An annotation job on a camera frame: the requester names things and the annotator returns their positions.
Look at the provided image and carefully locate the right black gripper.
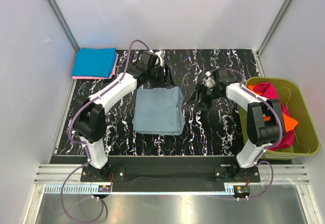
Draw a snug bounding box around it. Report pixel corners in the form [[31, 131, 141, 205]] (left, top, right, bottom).
[[185, 82, 222, 112]]

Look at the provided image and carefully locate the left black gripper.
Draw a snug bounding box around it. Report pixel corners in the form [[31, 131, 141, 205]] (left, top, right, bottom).
[[148, 65, 175, 89]]

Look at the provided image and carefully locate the grey blue t shirt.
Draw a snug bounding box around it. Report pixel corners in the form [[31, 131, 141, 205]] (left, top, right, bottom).
[[133, 86, 185, 136]]

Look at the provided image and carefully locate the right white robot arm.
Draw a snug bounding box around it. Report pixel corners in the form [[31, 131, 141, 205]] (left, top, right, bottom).
[[187, 68, 285, 182]]

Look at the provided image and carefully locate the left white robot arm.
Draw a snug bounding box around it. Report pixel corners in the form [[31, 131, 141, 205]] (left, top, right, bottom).
[[68, 50, 175, 181]]

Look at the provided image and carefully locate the black marble pattern mat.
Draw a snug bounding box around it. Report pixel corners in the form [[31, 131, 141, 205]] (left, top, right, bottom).
[[52, 48, 262, 156]]

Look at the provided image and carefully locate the folded blue t shirt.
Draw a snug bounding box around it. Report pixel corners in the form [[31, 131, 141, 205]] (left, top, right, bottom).
[[72, 48, 117, 77]]

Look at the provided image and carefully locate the magenta t shirt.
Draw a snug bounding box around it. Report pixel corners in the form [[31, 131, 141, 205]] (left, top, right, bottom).
[[247, 82, 298, 151]]

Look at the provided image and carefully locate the orange t shirt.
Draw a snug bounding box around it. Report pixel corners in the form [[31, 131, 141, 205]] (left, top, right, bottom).
[[247, 82, 298, 132]]

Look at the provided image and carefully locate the olive green plastic bin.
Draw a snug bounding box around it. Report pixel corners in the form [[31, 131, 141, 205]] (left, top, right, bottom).
[[245, 77, 320, 160]]

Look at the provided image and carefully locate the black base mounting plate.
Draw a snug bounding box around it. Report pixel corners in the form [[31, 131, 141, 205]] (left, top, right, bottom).
[[81, 156, 261, 183]]

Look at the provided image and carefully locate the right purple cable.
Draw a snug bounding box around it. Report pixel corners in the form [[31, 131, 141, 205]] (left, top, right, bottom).
[[213, 68, 285, 200]]

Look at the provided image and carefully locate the aluminium front rail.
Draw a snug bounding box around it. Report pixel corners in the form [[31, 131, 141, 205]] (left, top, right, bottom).
[[34, 164, 309, 195]]

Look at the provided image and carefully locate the left aluminium frame post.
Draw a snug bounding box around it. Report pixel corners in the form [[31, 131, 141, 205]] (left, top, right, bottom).
[[47, 0, 80, 52]]

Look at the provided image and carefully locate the aluminium frame post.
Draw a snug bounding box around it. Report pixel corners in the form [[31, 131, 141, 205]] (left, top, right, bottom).
[[255, 0, 305, 57], [47, 0, 80, 52]]

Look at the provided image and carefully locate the right aluminium frame post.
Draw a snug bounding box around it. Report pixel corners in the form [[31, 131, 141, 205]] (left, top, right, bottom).
[[255, 0, 305, 57]]

